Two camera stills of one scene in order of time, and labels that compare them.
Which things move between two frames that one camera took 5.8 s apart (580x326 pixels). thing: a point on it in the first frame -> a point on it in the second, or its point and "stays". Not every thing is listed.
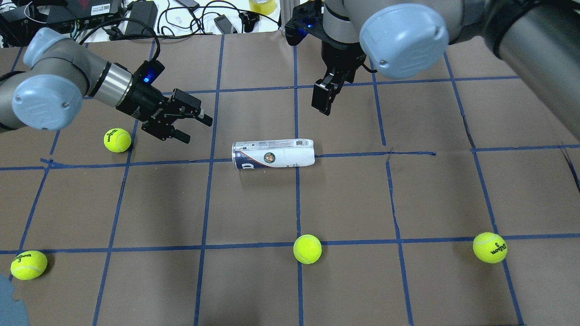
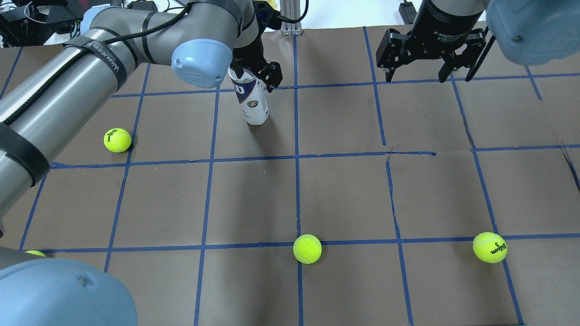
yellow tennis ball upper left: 117,140 stays
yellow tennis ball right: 490,247 stays
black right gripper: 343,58 -> 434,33
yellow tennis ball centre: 307,249 stays
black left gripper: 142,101 -> 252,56
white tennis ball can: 273,153 -> 251,96
